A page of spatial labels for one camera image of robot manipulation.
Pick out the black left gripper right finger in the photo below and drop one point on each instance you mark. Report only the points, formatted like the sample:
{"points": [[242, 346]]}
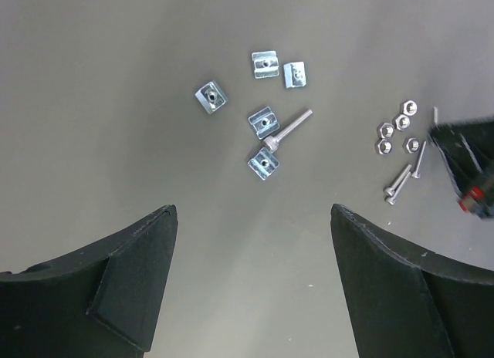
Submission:
{"points": [[408, 301]]}

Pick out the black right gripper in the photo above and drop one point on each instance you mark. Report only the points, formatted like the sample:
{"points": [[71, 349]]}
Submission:
{"points": [[466, 148]]}

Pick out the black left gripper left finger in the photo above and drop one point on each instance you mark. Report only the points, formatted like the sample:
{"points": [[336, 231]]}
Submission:
{"points": [[101, 300]]}

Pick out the silver hex nut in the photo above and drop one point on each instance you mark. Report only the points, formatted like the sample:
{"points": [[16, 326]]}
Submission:
{"points": [[385, 130], [384, 147], [402, 122], [409, 108], [411, 145]]}

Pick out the silver T-slot nut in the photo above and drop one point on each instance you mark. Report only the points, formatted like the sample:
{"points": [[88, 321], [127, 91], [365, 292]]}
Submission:
{"points": [[294, 74], [264, 163], [264, 122], [211, 97], [265, 64]]}

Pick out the long silver cap screw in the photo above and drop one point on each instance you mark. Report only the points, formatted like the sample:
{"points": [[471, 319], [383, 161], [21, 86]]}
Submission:
{"points": [[272, 142]]}

